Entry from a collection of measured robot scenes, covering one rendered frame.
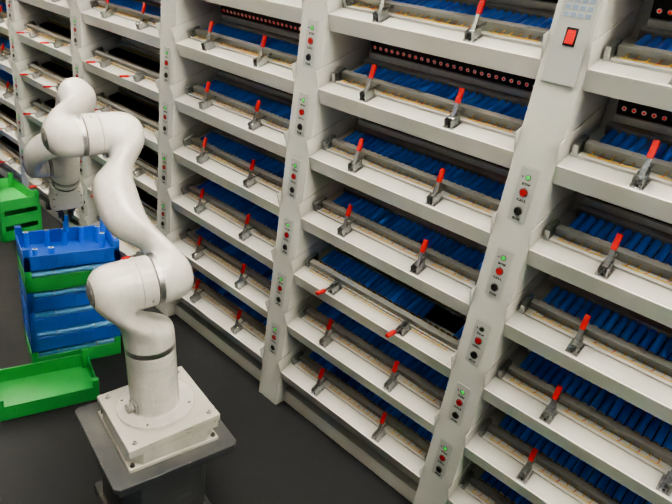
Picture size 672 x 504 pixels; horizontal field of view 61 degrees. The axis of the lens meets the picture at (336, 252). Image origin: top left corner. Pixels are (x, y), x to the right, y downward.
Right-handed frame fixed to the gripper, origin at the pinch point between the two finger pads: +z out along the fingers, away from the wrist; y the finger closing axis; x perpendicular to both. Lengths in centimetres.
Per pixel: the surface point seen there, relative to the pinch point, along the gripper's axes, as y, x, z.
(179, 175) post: 43.7, 9.3, -0.3
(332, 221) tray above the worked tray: 60, -56, -44
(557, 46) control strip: 71, -78, -121
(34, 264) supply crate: -13.1, -12.9, 7.3
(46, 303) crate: -11.7, -19.8, 21.2
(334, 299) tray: 57, -74, -29
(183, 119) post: 46, 19, -20
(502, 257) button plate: 68, -100, -80
